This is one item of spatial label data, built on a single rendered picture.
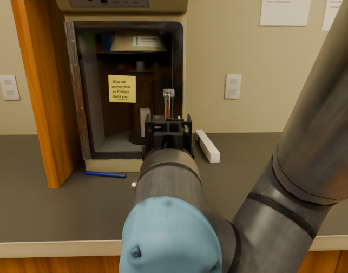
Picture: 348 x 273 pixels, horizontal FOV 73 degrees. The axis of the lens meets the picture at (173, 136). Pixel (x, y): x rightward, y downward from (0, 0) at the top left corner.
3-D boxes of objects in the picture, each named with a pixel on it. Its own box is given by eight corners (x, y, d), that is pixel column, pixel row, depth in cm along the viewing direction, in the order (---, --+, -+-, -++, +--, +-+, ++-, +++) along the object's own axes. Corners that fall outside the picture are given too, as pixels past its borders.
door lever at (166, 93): (171, 121, 71) (162, 121, 71) (171, 89, 68) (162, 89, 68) (171, 126, 66) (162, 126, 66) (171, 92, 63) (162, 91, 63)
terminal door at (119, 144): (86, 159, 75) (67, 20, 62) (181, 158, 76) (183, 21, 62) (85, 160, 74) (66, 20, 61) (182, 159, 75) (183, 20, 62)
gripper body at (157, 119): (190, 112, 40) (199, 136, 29) (189, 158, 43) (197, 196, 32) (145, 112, 40) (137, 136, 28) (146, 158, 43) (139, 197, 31)
